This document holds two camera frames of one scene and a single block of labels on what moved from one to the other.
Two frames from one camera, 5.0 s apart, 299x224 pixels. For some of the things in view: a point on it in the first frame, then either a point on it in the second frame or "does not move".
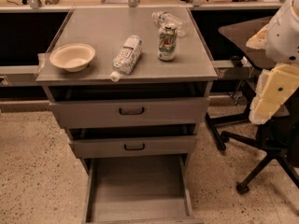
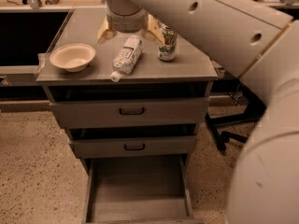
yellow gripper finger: [259, 40] to [153, 28]
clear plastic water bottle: [127, 57] does not move
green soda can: [167, 35] does not move
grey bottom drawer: [139, 189] does not move
